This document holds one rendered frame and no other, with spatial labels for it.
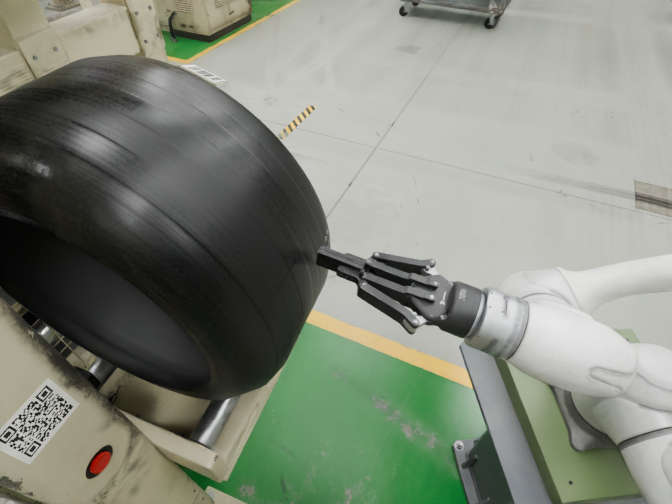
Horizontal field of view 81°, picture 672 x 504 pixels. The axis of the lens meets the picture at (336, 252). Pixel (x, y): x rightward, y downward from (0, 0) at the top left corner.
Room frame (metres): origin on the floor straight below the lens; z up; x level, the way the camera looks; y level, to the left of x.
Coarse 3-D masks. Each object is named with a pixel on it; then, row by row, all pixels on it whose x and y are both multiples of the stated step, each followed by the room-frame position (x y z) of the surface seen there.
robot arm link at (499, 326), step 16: (496, 304) 0.30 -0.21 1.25; (512, 304) 0.30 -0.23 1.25; (480, 320) 0.29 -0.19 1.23; (496, 320) 0.28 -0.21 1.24; (512, 320) 0.28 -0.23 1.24; (480, 336) 0.27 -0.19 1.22; (496, 336) 0.27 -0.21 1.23; (512, 336) 0.27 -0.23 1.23; (496, 352) 0.26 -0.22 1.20; (512, 352) 0.25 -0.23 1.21
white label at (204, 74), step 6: (180, 66) 0.56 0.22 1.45; (186, 66) 0.57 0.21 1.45; (192, 66) 0.58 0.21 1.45; (198, 66) 0.59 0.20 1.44; (192, 72) 0.55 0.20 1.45; (198, 72) 0.56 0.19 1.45; (204, 72) 0.57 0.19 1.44; (210, 72) 0.59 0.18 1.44; (204, 78) 0.55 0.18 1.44; (210, 78) 0.55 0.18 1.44; (216, 78) 0.57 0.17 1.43; (222, 78) 0.58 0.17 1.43; (216, 84) 0.54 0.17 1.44
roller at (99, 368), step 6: (96, 360) 0.39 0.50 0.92; (102, 360) 0.39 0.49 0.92; (90, 366) 0.38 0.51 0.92; (96, 366) 0.38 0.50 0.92; (102, 366) 0.38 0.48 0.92; (108, 366) 0.38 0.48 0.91; (114, 366) 0.39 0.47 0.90; (96, 372) 0.37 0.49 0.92; (102, 372) 0.37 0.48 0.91; (108, 372) 0.37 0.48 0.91; (102, 378) 0.36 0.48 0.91; (108, 378) 0.37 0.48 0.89; (102, 384) 0.35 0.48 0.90
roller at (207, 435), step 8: (216, 400) 0.31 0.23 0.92; (224, 400) 0.31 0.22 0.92; (232, 400) 0.31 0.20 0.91; (208, 408) 0.29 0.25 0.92; (216, 408) 0.29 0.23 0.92; (224, 408) 0.29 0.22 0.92; (232, 408) 0.30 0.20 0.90; (208, 416) 0.28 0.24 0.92; (216, 416) 0.28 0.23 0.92; (224, 416) 0.28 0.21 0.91; (200, 424) 0.26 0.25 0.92; (208, 424) 0.26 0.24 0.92; (216, 424) 0.26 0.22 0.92; (224, 424) 0.27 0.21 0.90; (200, 432) 0.25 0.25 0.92; (208, 432) 0.25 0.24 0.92; (216, 432) 0.25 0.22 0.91; (192, 440) 0.24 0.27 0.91; (200, 440) 0.23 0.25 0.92; (208, 440) 0.24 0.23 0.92; (208, 448) 0.23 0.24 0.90
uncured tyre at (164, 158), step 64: (128, 64) 0.53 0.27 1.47; (0, 128) 0.38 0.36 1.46; (64, 128) 0.38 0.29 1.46; (128, 128) 0.40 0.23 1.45; (192, 128) 0.43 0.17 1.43; (256, 128) 0.49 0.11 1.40; (0, 192) 0.33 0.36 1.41; (64, 192) 0.32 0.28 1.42; (128, 192) 0.32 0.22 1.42; (192, 192) 0.35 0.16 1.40; (256, 192) 0.40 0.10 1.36; (0, 256) 0.46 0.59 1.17; (64, 256) 0.54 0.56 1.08; (128, 256) 0.28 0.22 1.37; (192, 256) 0.29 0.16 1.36; (256, 256) 0.32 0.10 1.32; (64, 320) 0.40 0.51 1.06; (128, 320) 0.48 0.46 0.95; (192, 320) 0.26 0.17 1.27; (256, 320) 0.27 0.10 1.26; (192, 384) 0.30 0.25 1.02; (256, 384) 0.27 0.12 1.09
